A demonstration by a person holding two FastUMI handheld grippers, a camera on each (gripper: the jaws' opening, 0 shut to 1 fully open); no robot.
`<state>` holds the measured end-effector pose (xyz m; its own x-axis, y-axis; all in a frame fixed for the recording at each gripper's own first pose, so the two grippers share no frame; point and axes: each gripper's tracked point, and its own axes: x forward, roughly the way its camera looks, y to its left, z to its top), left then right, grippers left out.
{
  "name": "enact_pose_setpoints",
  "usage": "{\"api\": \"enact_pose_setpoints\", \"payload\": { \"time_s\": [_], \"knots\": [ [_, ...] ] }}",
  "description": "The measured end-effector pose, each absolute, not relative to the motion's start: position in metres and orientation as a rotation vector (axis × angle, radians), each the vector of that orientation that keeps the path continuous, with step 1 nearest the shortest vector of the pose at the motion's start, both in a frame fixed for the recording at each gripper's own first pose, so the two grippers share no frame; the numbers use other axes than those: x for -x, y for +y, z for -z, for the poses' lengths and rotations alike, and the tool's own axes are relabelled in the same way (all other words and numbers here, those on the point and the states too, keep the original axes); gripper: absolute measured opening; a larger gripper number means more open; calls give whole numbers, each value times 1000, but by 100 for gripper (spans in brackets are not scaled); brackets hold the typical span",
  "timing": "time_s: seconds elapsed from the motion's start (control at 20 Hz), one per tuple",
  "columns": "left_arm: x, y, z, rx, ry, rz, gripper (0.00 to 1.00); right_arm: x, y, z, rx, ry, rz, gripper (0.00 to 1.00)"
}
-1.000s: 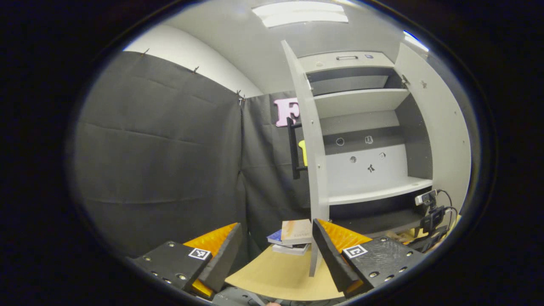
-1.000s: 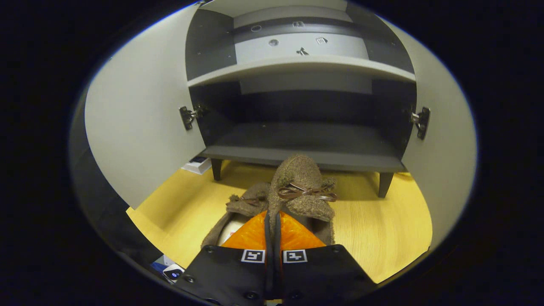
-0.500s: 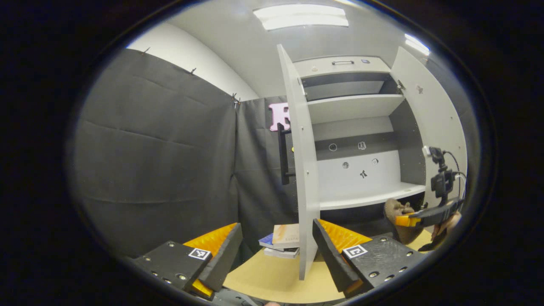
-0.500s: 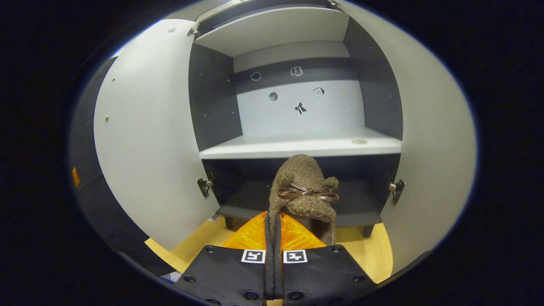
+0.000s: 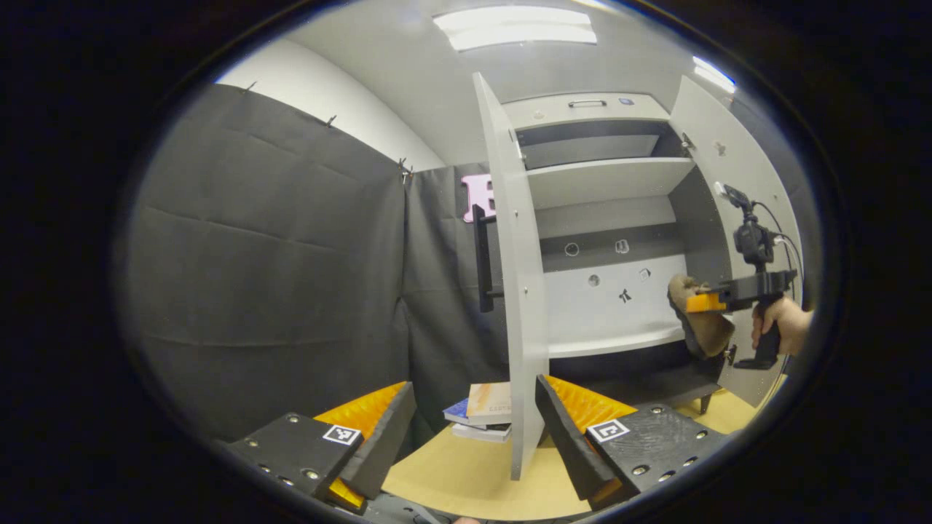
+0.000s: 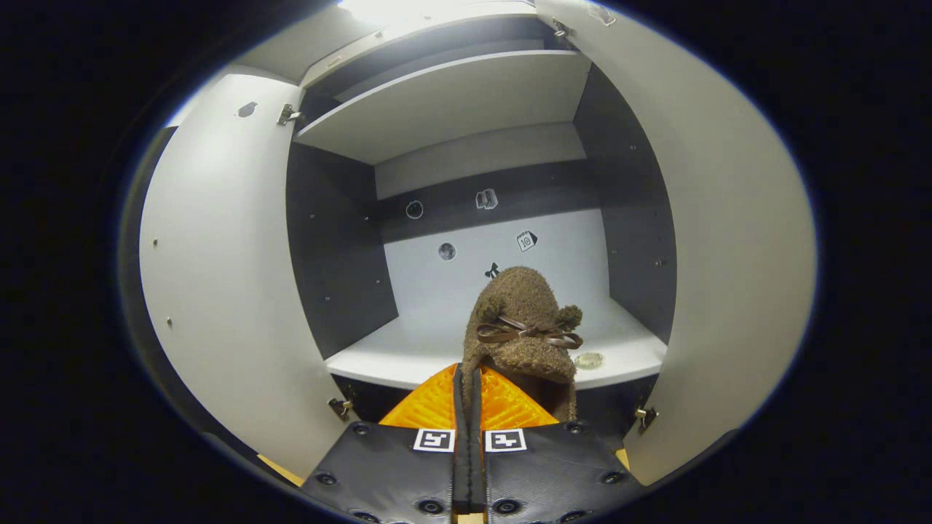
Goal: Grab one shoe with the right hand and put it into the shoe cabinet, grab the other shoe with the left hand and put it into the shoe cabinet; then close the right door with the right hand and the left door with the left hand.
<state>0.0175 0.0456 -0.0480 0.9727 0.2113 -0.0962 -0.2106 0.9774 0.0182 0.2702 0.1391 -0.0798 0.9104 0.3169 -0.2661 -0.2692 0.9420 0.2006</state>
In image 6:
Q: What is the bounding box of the grey shoe cabinet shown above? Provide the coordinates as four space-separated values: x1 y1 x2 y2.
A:
285 11 678 437

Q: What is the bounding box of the brown fuzzy shoe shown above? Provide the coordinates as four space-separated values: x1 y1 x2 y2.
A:
460 266 585 426

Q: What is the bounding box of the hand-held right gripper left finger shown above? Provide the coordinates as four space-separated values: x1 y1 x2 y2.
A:
300 362 470 524

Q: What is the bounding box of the large ceiling light panel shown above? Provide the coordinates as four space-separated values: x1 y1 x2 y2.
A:
339 0 540 24

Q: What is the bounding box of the grey cabinet door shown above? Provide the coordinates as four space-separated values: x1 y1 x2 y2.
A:
535 0 818 487
138 73 352 479

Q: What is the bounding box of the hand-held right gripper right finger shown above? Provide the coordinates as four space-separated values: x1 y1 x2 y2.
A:
468 365 647 524

